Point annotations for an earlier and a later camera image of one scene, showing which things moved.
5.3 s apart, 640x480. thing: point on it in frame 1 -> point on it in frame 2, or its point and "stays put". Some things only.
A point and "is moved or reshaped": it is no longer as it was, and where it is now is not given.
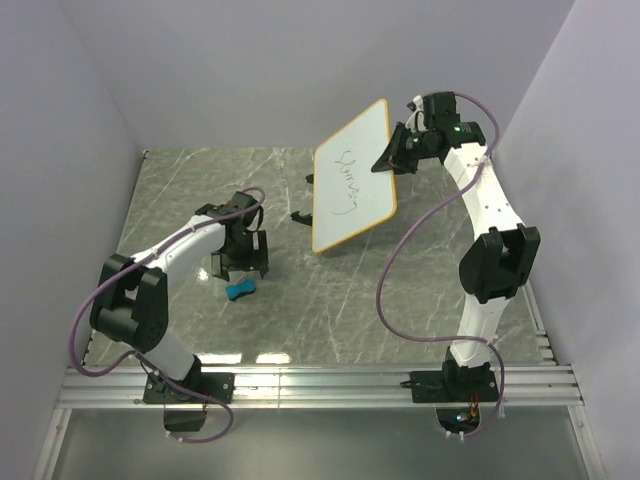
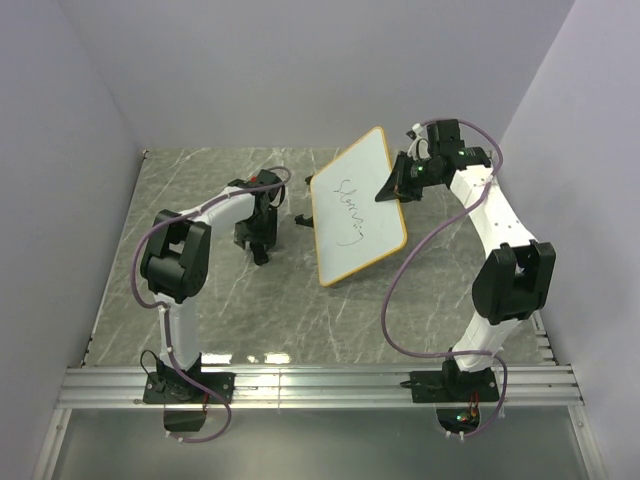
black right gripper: x=393 y=158 -> x=398 y=186
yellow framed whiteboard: x=348 y=196 is moved or reshaped
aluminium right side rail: x=545 y=350 stays put
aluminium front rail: x=320 y=387 stays put
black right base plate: x=454 y=384 stays put
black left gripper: x=221 y=266 -> x=267 y=236
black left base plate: x=219 y=386 stays put
